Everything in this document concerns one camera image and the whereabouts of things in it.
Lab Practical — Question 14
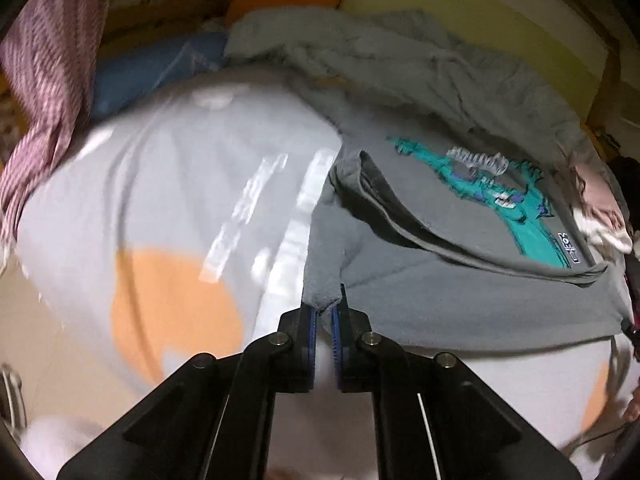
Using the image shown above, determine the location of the pale yellow padded panel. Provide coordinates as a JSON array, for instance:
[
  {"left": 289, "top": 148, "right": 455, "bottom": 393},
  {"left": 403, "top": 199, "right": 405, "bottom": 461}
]
[{"left": 340, "top": 0, "right": 611, "bottom": 126}]

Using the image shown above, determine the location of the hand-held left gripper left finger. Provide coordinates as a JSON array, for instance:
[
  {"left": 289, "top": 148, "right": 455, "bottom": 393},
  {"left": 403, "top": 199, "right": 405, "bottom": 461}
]
[{"left": 56, "top": 305, "right": 321, "bottom": 480}]

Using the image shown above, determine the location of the light grey rumpled garment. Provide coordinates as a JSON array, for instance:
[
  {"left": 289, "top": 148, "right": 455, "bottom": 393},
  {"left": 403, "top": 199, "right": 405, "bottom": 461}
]
[{"left": 224, "top": 7, "right": 616, "bottom": 196}]

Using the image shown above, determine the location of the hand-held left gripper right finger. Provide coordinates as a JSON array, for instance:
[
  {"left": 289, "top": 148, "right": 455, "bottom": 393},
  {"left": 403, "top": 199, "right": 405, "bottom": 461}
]
[{"left": 330, "top": 285, "right": 583, "bottom": 480}]

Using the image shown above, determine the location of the blue pillow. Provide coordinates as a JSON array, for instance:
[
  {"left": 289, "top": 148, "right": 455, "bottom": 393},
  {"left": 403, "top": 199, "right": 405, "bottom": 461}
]
[{"left": 92, "top": 32, "right": 231, "bottom": 121}]

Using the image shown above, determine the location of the grey printed t-shirt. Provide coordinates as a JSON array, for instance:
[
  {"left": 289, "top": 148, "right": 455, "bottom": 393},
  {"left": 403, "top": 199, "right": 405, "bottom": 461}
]
[{"left": 300, "top": 80, "right": 633, "bottom": 353}]

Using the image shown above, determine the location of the pink striped cloth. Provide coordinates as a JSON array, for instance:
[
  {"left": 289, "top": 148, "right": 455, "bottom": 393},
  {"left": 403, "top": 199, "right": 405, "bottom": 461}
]
[{"left": 0, "top": 0, "right": 118, "bottom": 261}]

